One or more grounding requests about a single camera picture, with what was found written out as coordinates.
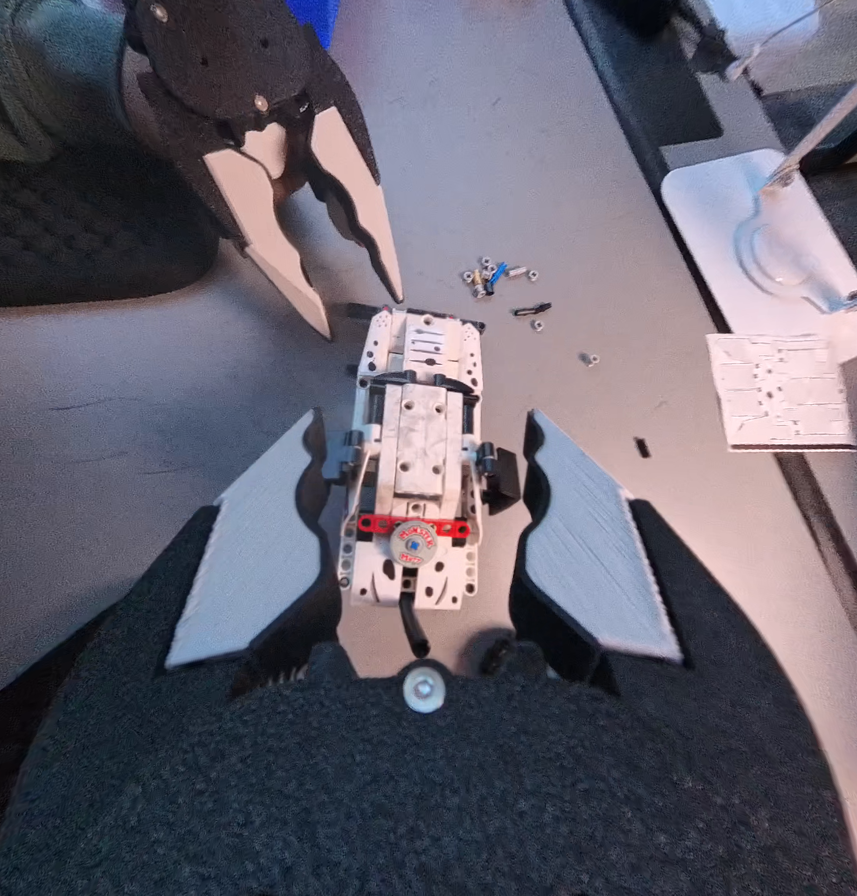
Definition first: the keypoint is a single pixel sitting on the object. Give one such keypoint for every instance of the small blue lego piece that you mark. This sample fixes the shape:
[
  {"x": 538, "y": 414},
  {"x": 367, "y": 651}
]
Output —
[{"x": 502, "y": 269}]

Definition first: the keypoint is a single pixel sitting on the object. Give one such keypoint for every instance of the white plastic stand base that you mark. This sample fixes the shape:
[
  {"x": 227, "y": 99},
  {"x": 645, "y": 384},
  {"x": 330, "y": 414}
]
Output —
[{"x": 723, "y": 210}]

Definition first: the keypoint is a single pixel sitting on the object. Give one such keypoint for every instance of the small black lego pin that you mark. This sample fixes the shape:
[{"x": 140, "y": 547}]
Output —
[{"x": 531, "y": 310}]

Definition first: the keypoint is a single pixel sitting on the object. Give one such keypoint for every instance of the thin metal rod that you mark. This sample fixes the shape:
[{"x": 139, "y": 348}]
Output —
[
  {"x": 828, "y": 129},
  {"x": 807, "y": 35}
]

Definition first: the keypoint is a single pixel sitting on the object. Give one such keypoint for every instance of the white lego truck model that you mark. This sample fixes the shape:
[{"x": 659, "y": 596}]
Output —
[{"x": 422, "y": 448}]

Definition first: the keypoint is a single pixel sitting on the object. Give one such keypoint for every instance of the blue plastic bin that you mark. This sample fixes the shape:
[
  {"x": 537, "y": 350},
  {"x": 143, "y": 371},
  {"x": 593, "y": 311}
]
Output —
[{"x": 314, "y": 17}]

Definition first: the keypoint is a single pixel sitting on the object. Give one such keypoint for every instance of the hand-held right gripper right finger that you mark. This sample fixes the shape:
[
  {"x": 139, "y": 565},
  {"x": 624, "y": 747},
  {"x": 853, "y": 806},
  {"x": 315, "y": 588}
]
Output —
[{"x": 597, "y": 560}]

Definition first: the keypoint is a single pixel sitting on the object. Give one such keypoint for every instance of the small grey lego piece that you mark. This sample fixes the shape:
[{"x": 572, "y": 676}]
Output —
[{"x": 530, "y": 273}]

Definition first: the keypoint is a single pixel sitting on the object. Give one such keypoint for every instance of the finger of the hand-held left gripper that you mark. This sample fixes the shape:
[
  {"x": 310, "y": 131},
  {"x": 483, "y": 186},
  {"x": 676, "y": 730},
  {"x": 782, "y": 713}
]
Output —
[
  {"x": 352, "y": 168},
  {"x": 261, "y": 210}
]

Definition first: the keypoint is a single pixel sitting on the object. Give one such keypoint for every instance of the black quilted chair armrest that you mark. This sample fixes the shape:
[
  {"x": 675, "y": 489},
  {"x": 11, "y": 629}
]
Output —
[{"x": 79, "y": 238}]

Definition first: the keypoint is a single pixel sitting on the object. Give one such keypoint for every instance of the small white lego piece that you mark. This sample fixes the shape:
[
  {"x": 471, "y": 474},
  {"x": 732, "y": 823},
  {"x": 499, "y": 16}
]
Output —
[{"x": 474, "y": 280}]

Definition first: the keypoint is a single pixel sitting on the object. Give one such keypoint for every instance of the person's left forearm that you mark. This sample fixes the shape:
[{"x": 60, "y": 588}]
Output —
[{"x": 44, "y": 70}]

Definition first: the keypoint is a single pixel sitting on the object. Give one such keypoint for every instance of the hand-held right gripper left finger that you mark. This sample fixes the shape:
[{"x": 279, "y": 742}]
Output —
[{"x": 247, "y": 560}]

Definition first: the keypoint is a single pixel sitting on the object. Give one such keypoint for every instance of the white printed sticker sheet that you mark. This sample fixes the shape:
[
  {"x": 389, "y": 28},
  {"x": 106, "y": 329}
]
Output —
[{"x": 779, "y": 392}]

